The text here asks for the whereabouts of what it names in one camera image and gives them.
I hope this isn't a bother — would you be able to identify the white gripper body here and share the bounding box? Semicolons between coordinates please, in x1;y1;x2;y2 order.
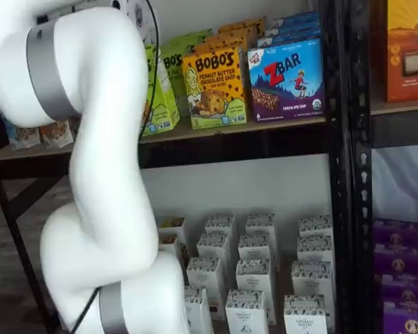
106;0;155;41

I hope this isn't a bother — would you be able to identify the green Bobo's apple pie box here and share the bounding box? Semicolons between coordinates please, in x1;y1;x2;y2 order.
141;44;181;137
173;29;214;45
162;36;203;56
159;43;187;97

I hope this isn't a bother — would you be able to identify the yellow Bobo's peanut butter box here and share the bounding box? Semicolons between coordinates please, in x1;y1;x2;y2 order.
218;16;267;35
194;34;249;54
207;25;263;45
181;47;248;131

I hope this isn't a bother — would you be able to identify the blue purple Zbar box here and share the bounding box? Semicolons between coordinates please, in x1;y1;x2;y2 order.
271;11;320;27
247;37;326;123
257;29;322;48
264;20;321;35

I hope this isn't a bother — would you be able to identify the particle board shelf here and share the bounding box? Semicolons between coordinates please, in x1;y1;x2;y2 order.
0;104;327;163
371;93;418;116

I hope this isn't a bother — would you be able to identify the black metal shelf rack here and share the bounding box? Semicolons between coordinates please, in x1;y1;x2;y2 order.
0;0;353;334

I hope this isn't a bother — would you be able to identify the yellow label granola box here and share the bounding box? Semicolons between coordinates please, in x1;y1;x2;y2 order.
157;217;188;244
157;232;179;255

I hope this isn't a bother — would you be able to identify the large orange snack box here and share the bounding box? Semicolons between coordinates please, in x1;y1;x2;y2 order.
386;0;418;104

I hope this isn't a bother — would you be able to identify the purple snack box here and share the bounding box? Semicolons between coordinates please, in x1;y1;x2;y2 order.
373;218;418;246
381;274;418;307
373;243;418;278
382;302;418;334

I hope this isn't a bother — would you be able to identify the cranberry pecan granola bag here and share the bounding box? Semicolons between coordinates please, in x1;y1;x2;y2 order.
39;117;75;148

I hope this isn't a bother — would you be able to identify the pumpkin cinnamon granola bag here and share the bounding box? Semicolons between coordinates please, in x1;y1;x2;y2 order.
6;120;42;151

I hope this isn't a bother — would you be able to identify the white patterned carton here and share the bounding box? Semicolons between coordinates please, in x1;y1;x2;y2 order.
183;285;215;334
235;259;272;326
283;294;327;334
297;214;334;241
238;233;272;265
296;235;336;267
245;212;277;241
225;289;266;334
291;260;336;331
196;232;231;265
185;257;226;321
204;214;237;241

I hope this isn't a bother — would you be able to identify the white patterned cartons group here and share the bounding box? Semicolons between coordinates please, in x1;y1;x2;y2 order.
156;208;335;334

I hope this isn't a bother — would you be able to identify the white teal plastic sheet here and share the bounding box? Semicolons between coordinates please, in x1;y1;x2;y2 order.
371;148;418;223

